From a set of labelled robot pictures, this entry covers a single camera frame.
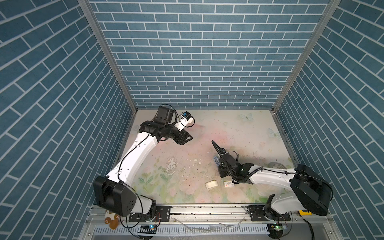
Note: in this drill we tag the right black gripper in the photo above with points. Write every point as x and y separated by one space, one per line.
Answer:
220 168

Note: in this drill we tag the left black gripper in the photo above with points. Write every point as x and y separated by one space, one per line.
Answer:
181 138

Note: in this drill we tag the white staple box sleeve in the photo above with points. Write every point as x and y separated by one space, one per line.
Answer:
228 184

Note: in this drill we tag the staple box tray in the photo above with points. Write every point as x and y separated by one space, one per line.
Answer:
211 184

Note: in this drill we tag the light blue stapler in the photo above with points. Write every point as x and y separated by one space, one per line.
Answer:
216 160

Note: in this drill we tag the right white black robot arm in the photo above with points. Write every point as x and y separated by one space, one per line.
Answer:
306 189

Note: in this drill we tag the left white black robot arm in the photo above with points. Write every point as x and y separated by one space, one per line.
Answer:
114 192

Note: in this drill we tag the clear tape roll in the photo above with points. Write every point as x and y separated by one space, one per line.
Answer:
276 165

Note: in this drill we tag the yellow tape measure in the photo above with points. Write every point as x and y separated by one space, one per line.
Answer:
304 213

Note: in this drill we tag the brown white plush toy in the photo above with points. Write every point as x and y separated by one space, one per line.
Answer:
112 219

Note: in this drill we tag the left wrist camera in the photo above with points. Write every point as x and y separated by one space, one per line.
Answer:
186 120

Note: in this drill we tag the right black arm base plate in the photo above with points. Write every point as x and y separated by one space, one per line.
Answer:
258 214

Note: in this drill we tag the white perforated cable duct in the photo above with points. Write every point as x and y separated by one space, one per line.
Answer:
178 230

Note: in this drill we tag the aluminium front rail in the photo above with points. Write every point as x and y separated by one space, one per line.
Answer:
298 228

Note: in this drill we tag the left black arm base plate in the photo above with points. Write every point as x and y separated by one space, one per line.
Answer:
162 213

